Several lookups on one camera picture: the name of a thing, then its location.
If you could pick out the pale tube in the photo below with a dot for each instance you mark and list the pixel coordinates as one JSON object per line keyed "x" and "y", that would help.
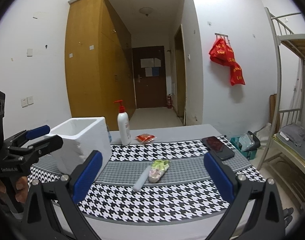
{"x": 142, "y": 179}

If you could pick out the white red pump bottle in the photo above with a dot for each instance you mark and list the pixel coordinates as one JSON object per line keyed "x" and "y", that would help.
{"x": 123, "y": 123}

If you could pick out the wall hook rack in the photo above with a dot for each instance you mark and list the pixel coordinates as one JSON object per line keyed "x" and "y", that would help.
{"x": 221, "y": 35}

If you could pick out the houndstooth table mat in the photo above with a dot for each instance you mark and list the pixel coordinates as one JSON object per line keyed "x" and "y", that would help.
{"x": 163, "y": 182}

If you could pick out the dark brown entrance door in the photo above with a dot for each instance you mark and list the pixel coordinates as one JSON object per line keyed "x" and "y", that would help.
{"x": 150, "y": 77}

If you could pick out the person's left hand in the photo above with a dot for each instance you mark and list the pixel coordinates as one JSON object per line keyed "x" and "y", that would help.
{"x": 21, "y": 187}

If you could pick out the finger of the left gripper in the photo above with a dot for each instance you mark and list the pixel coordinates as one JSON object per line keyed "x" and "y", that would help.
{"x": 19, "y": 139}
{"x": 33, "y": 152}

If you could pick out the wooden side door frame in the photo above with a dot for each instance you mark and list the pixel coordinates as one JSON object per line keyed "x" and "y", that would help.
{"x": 180, "y": 74}

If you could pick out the red fire extinguisher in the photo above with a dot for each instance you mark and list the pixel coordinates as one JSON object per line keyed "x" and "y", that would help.
{"x": 169, "y": 101}

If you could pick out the ceiling lamp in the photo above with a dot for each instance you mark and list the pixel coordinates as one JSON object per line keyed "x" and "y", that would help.
{"x": 146, "y": 11}

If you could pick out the wooden wardrobe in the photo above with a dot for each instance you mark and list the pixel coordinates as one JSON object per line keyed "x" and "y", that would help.
{"x": 98, "y": 61}

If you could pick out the white foam box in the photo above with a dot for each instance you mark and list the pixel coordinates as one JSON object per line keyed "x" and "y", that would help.
{"x": 80, "y": 137}

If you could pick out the red hanging bags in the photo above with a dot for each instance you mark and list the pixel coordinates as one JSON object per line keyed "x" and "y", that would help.
{"x": 223, "y": 54}

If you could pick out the black smartphone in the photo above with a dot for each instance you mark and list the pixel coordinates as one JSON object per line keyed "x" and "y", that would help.
{"x": 213, "y": 144}

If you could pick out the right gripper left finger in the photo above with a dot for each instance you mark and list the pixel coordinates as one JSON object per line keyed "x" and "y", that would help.
{"x": 40, "y": 220}

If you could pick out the double wall switch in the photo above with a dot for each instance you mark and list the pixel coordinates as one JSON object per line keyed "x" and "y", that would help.
{"x": 27, "y": 101}

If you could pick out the red snack packet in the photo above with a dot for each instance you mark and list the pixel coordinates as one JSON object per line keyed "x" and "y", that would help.
{"x": 145, "y": 138}

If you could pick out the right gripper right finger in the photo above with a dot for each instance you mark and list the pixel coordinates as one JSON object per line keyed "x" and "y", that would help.
{"x": 266, "y": 220}

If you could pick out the green basket with items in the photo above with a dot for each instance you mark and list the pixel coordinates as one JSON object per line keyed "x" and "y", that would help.
{"x": 247, "y": 144}

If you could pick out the metal bunk bed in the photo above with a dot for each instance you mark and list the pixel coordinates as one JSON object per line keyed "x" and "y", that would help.
{"x": 284, "y": 153}

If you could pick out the green pink plastic packet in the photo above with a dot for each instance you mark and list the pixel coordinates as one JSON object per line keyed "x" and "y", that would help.
{"x": 158, "y": 169}

